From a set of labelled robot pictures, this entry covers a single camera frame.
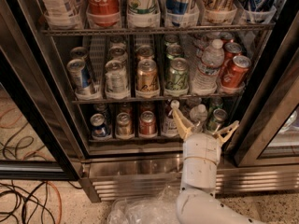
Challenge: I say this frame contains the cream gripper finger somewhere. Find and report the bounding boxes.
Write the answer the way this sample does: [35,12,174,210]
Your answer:
[215,120,239,146]
[173,108,194,140]

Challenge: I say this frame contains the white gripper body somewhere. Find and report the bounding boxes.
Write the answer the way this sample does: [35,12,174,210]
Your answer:
[183,133,221,164]

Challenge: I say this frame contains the red coke can front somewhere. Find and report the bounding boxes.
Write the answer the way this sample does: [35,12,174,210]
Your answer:
[221,55,251,89]

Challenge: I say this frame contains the red coke can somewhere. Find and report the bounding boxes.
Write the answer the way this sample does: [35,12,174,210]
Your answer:
[219,42,242,77]
[221,55,251,89]
[220,32,235,44]

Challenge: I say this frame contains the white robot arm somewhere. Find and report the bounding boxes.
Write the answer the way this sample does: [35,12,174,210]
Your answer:
[173,108,264,224]

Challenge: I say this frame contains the small water bottle bottom shelf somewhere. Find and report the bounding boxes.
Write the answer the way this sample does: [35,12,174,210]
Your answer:
[189,104,207,133]

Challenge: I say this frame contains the green can bottom shelf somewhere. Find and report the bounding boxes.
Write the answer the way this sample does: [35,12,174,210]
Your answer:
[206,108,227,133]

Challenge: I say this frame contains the red can bottom shelf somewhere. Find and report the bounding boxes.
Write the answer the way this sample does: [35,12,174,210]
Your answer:
[139,111,156,135]

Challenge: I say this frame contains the green soda can front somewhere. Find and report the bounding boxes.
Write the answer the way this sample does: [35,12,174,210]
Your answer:
[165,58,189,91]

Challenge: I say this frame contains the clear water bottle middle shelf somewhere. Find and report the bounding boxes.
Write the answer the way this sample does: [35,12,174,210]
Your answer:
[192,39,224,95]

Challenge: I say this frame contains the gold can bottom shelf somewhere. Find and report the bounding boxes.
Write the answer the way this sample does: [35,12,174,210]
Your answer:
[116,112,133,136]

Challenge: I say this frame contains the gold soda can front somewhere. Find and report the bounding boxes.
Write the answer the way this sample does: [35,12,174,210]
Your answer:
[136,59,158,92]

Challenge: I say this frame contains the white silver can front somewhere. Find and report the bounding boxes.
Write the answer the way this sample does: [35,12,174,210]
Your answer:
[105,60,128,93]

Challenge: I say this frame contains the blue pepsi can bottom shelf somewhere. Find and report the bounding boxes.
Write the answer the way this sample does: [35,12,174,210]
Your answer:
[90,113,109,139]

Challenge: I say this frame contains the stainless steel fridge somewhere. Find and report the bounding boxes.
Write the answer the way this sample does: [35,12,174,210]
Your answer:
[0,0,299,202]

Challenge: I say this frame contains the blue silver can front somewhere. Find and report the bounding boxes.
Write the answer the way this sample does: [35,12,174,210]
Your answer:
[66,59,95,95]

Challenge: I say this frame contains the blue large bottle top shelf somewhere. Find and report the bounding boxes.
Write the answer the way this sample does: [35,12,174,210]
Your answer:
[165,0,195,27]

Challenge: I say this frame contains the dark juice bottle white cap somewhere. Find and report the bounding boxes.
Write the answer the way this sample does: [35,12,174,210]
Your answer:
[162,100,179,137]

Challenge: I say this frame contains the clear plastic bag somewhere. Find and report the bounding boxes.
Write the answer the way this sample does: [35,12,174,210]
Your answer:
[107,185,179,224]

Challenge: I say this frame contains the white green large bottle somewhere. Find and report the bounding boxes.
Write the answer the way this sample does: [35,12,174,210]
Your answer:
[127,0,157,27]

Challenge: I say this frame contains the large coca-cola bottle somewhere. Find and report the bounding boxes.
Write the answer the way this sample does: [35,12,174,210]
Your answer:
[87,0,120,27]

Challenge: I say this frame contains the black and orange cables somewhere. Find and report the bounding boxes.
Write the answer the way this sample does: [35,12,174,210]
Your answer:
[0,180,82,224]

